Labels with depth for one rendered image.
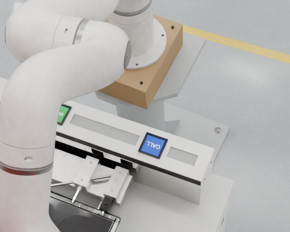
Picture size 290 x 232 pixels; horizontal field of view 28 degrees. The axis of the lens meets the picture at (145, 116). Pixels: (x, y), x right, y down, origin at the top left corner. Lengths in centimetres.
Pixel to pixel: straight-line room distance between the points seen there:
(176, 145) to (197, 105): 120
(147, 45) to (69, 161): 38
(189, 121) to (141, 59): 98
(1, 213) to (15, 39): 29
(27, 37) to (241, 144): 162
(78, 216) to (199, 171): 31
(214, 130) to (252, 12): 70
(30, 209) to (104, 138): 50
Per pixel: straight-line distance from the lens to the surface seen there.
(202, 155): 138
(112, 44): 96
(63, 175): 147
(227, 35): 281
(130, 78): 156
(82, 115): 145
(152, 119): 185
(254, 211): 237
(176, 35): 164
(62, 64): 92
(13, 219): 96
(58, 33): 99
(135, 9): 143
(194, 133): 249
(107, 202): 139
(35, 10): 104
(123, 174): 142
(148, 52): 159
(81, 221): 140
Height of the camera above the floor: 219
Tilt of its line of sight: 59 degrees down
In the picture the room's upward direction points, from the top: 6 degrees counter-clockwise
